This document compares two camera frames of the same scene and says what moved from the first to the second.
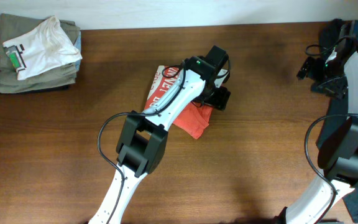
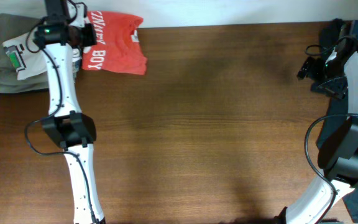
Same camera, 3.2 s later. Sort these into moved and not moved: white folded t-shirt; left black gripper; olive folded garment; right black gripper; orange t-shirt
Moved: orange t-shirt; left black gripper
Not moved: right black gripper; white folded t-shirt; olive folded garment
